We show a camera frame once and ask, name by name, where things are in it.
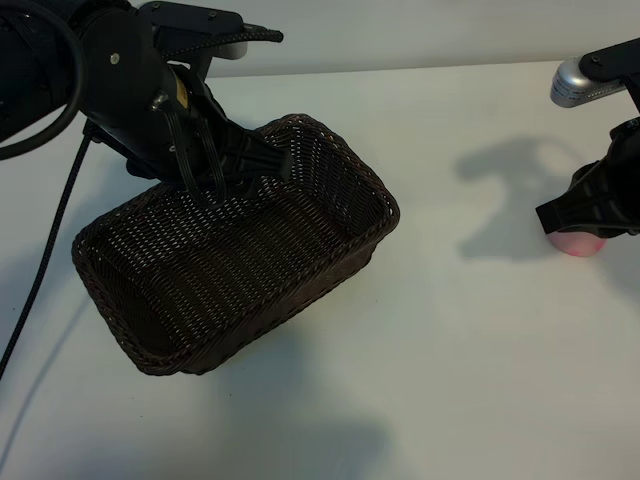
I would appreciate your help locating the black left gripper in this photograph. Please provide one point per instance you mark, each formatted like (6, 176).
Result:
(150, 135)

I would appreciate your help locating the pink peach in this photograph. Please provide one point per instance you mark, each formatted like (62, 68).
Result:
(577, 247)

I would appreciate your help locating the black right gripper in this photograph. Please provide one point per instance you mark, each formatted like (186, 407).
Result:
(627, 165)

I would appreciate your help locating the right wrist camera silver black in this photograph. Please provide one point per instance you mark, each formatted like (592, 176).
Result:
(570, 82)

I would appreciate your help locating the dark brown wicker basket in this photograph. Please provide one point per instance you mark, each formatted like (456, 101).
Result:
(260, 280)

